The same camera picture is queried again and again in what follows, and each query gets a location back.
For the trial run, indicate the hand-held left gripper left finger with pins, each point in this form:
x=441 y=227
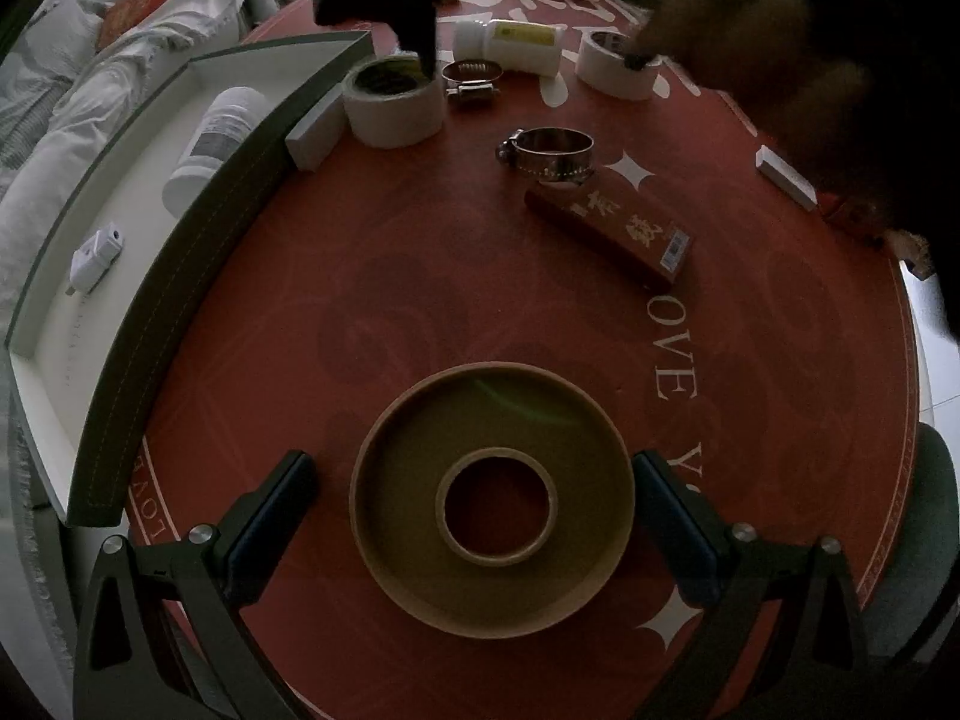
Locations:
x=259 y=532

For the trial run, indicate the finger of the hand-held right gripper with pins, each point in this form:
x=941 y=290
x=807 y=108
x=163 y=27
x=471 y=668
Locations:
x=375 y=0

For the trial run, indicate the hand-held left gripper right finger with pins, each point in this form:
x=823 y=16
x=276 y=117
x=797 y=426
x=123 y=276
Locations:
x=686 y=540

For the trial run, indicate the white tape roll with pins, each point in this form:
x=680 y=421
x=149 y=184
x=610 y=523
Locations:
x=390 y=124
x=600 y=71

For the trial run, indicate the large brown tape roll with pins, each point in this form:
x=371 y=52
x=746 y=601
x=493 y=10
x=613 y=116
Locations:
x=397 y=510

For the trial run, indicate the grey storage box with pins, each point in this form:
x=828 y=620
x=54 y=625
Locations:
x=172 y=300

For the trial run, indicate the person's right hand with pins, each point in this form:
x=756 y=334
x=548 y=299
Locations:
x=765 y=37

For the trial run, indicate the white rectangular block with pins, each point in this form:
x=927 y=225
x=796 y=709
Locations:
x=307 y=139

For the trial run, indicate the white bottle yellow label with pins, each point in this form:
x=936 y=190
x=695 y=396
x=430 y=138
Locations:
x=525 y=52

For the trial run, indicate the small white box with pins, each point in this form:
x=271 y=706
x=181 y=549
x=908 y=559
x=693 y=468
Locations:
x=784 y=176

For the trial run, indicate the white bottle grey label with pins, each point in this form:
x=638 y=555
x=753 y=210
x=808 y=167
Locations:
x=217 y=142

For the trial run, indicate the green chair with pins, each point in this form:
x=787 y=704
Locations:
x=919 y=540

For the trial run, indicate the red packet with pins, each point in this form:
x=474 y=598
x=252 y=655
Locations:
x=139 y=4

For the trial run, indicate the red round table mat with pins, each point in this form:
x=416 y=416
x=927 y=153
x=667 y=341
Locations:
x=450 y=300

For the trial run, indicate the white plug adapter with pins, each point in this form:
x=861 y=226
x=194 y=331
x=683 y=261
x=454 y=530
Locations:
x=94 y=259

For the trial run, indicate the long red box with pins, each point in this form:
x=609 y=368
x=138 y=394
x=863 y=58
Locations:
x=600 y=229

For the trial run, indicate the white bedding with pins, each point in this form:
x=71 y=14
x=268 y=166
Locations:
x=45 y=187

